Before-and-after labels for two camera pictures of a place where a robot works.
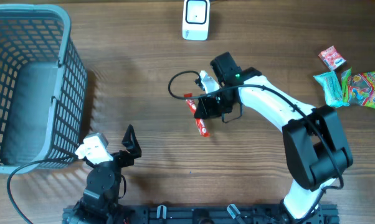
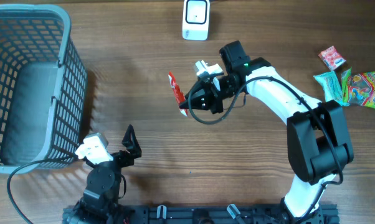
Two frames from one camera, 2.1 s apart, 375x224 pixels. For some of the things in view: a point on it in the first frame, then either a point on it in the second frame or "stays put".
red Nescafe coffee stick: [199, 123] -> [178, 93]
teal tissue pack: [332, 88] stays put
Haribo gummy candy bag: [362, 88] stays put
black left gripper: [131, 145] stays put
